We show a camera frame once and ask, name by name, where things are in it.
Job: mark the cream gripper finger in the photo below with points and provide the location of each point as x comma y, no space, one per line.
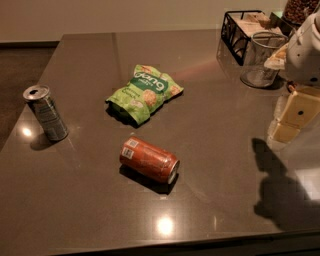
282,133
302,106

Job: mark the red coke can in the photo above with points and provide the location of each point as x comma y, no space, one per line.
149,160

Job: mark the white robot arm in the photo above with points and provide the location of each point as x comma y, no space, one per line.
300,61

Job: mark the silver redbull can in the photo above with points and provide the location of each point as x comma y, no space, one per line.
39,100

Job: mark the clear glass jar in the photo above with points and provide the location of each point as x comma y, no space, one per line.
254,73

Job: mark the jar of brown nuts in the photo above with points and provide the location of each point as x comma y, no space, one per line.
296,11

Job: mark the green chip bag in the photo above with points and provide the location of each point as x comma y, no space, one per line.
147,91

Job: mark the black wire basket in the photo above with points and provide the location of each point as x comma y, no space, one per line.
239,26

